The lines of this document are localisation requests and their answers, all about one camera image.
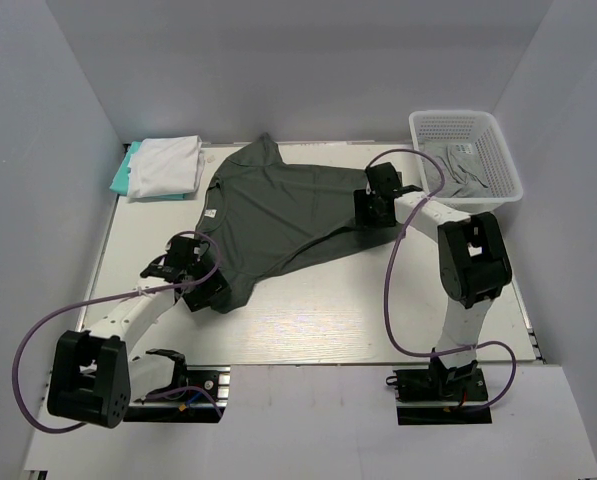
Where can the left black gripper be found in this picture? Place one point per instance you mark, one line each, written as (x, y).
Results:
(213, 288)

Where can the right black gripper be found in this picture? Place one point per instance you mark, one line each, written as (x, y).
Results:
(362, 200)

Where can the dark grey t-shirt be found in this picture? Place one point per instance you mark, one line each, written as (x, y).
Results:
(270, 218)

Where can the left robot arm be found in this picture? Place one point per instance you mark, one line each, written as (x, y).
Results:
(98, 372)

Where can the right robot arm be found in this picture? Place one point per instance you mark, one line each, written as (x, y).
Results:
(473, 262)

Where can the light grey t-shirt in basket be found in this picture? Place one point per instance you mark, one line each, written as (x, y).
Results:
(462, 169)

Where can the white plastic basket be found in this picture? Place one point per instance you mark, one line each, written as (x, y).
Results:
(480, 129)

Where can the folded white t-shirt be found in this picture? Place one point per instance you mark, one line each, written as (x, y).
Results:
(165, 166)

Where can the folded teal t-shirt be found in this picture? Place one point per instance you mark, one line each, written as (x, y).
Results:
(119, 183)

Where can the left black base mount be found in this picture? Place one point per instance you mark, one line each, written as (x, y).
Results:
(200, 397)

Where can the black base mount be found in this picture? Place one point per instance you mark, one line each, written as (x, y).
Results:
(200, 397)
(435, 396)

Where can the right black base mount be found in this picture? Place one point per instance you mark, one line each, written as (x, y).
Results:
(435, 396)

